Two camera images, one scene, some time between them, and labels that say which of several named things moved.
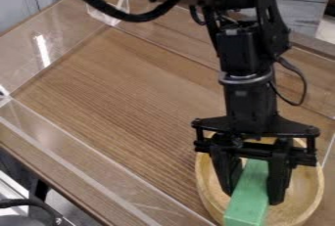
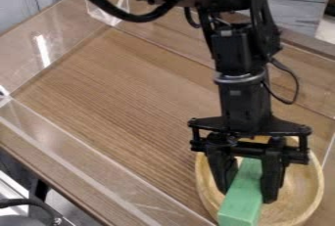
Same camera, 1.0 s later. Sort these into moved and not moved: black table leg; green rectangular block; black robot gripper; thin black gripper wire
Moved: thin black gripper wire
Not moved: black table leg; black robot gripper; green rectangular block
